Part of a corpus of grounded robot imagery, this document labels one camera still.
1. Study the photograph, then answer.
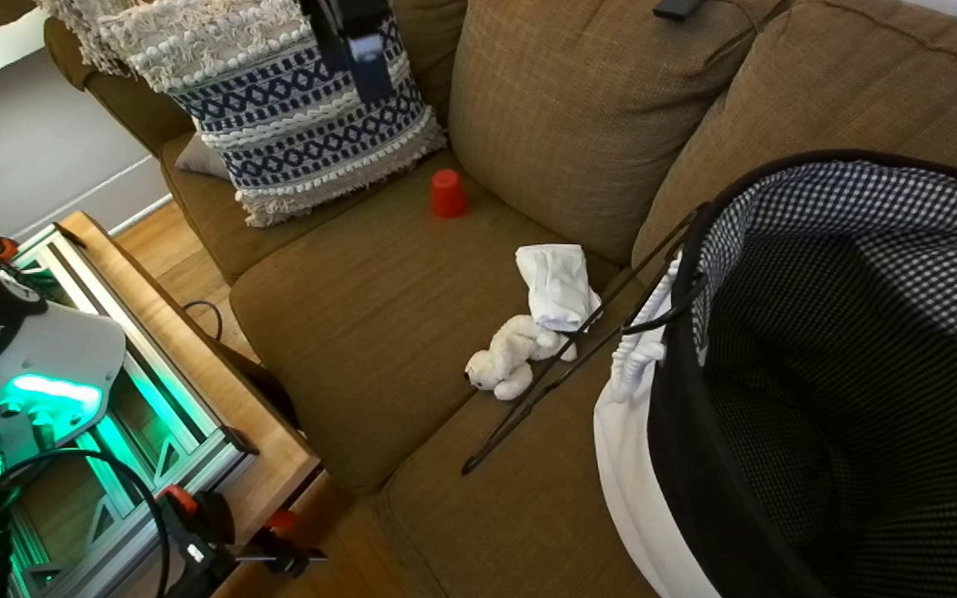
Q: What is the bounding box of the aluminium mounting frame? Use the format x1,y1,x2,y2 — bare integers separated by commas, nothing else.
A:
5,219,262,598

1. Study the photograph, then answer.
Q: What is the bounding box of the brown fabric couch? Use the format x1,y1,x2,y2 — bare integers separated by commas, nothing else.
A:
40,0,957,598

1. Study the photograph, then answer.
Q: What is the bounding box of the red plastic cup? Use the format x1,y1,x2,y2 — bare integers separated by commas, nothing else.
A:
424,165,475,222

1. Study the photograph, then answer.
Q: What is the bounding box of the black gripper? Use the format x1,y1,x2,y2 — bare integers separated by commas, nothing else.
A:
297,0,397,111

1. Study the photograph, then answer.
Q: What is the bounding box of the brown couch seat cushion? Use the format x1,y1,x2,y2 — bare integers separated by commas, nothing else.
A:
155,131,443,284
225,164,641,501
373,318,682,598

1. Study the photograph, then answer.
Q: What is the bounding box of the black mesh laundry hamper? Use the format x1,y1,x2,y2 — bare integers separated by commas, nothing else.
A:
591,147,957,598

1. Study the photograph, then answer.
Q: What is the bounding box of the thin black cable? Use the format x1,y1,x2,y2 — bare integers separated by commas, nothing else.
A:
178,297,230,349

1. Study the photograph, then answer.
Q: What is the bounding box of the fringed blue white pattern pillow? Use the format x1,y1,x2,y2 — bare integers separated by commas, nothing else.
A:
40,0,448,231

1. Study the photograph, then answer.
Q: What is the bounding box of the wooden table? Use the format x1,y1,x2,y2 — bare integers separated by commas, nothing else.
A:
57,209,329,598

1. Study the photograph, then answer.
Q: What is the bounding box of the brown couch back cushion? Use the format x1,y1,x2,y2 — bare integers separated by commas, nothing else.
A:
387,0,472,152
444,0,791,268
629,0,957,292

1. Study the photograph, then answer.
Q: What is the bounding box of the white crumpled cloth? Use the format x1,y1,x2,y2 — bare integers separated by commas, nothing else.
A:
512,241,603,361

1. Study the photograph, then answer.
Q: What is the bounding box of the thin black hamper handle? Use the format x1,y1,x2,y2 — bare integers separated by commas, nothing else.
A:
458,204,715,478

